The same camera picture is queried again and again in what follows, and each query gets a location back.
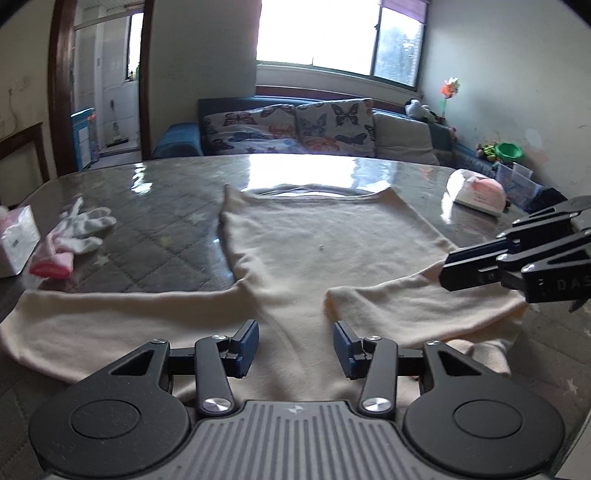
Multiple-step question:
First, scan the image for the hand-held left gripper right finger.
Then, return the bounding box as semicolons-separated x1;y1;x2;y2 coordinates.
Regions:
332;320;498;422

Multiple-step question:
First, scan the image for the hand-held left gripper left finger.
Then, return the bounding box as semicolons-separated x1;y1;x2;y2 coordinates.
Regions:
99;320;260;416

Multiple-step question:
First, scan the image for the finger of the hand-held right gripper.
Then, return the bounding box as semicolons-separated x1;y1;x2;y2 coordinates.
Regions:
496;196;591;252
438;230;591;304

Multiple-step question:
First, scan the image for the cream sweater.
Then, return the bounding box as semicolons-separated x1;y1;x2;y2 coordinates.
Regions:
0;184;529;411

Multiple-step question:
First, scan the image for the dark blue cloth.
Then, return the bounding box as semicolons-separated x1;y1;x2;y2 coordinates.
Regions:
529;187;570;215

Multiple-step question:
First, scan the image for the clear plastic storage box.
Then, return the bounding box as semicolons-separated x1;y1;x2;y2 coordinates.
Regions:
496;162;539;204

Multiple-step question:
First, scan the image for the pink white tissue packet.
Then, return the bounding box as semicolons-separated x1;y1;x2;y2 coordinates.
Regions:
451;169;506;217

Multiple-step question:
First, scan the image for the green bowl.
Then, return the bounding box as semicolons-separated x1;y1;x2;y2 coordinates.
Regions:
494;142;525;163

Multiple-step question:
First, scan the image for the beige cushion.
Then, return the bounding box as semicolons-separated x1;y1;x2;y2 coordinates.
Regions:
373;112;439;165

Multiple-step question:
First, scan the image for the orange flower decoration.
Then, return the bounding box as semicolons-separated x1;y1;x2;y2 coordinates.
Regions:
440;78;462;118

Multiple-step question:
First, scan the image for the plush toy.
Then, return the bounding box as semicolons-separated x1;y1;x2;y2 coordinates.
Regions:
405;99;437;123

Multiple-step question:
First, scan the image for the butterfly print pillow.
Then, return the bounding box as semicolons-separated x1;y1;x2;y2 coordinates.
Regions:
295;98;377;158
203;104;298;155

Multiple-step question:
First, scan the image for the white glove pink cuff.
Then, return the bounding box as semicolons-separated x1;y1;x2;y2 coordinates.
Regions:
30;233;103;278
46;198;117;241

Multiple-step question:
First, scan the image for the blue sofa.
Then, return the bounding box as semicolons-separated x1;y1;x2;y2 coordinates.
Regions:
152;96;462;167

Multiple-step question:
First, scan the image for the white pink tissue pack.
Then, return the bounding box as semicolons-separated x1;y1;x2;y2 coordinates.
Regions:
0;205;41;278

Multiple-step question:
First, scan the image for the blue white box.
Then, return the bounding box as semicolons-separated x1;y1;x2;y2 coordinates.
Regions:
71;108;99;171

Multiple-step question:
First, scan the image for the window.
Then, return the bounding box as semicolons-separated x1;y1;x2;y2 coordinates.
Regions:
256;0;428;88

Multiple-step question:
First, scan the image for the wooden chair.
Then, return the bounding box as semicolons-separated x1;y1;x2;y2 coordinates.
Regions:
0;122;51;185

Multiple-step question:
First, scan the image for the brown door frame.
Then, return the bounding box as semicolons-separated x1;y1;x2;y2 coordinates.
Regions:
48;0;155;176

